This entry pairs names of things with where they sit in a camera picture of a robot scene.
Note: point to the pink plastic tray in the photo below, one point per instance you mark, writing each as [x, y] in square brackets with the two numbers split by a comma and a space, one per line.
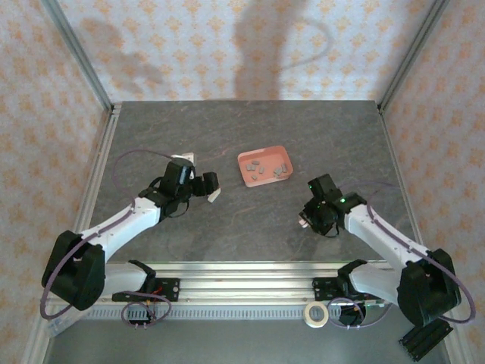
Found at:
[269, 159]

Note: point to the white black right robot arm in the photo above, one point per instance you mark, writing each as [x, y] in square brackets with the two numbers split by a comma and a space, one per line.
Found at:
[379, 235]

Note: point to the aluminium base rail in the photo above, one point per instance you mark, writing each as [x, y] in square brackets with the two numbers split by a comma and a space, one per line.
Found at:
[242, 282]

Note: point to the clear plastic strip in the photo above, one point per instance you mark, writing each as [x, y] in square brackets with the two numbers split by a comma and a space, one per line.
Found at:
[60, 326]

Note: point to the aluminium frame post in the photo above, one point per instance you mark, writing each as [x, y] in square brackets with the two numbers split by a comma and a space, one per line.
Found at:
[413, 53]
[77, 53]

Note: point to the tan mini stapler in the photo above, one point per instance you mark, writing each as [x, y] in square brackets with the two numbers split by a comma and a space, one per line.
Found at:
[214, 195]

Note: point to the pink white mini stapler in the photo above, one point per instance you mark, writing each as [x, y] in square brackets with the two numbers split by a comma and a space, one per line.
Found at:
[303, 223]

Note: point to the aluminium side rail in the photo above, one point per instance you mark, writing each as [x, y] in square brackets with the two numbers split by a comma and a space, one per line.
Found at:
[394, 151]
[103, 151]

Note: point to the short black extrusion piece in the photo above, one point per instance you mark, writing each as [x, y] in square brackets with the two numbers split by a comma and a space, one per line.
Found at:
[424, 341]

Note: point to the small green circuit board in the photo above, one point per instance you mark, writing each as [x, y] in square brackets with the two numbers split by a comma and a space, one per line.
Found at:
[373, 303]

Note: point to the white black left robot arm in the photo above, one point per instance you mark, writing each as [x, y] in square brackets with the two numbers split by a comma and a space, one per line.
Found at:
[125, 227]

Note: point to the white tape roll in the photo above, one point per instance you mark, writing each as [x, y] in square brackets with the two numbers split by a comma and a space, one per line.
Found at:
[307, 316]

